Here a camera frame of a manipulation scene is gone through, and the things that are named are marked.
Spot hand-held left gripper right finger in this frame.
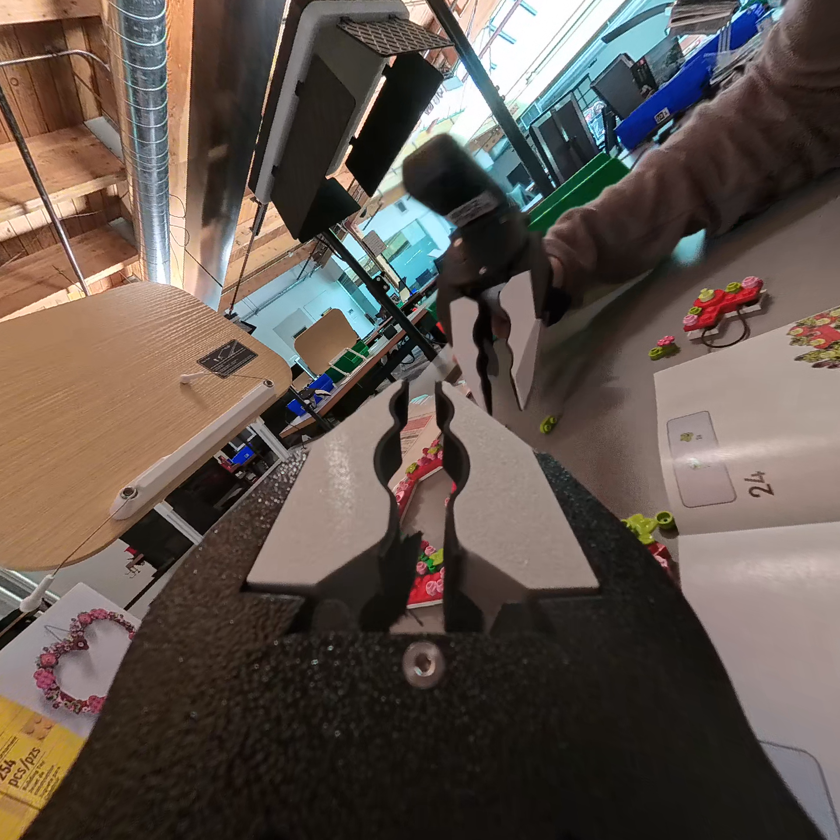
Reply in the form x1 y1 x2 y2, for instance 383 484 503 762
434 381 602 632

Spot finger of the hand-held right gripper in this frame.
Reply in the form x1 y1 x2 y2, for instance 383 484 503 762
497 271 542 412
449 294 497 417

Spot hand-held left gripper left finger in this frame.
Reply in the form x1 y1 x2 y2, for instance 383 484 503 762
246 381 422 631

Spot red lego heart assembly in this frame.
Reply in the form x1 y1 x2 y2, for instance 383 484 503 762
392 438 460 611

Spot person's right forearm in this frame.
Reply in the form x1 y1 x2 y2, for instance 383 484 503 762
543 0 840 311

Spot lime lego leaf pieces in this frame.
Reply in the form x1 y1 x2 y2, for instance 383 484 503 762
619 510 678 547

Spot red lego flower assembly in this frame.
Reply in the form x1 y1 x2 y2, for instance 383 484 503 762
681 277 770 342

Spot lego instruction booklet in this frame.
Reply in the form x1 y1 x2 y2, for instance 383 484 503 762
652 307 840 840

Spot lego set box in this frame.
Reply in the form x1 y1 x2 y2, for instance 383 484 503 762
0 583 143 840

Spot black light stand pole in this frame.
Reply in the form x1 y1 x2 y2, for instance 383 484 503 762
320 228 442 363

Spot green plastic bin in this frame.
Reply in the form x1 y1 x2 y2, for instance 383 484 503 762
527 153 632 232

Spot black elastic loop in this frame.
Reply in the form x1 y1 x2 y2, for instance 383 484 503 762
697 310 750 350

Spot black studio light panel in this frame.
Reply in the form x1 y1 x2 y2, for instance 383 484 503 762
248 0 455 244

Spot blue plastic bin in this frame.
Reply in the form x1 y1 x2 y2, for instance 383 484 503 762
616 3 783 151

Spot black frame pole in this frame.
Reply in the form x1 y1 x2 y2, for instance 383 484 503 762
425 0 560 199

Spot silver ceiling duct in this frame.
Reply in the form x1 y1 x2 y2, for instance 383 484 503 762
108 0 173 284

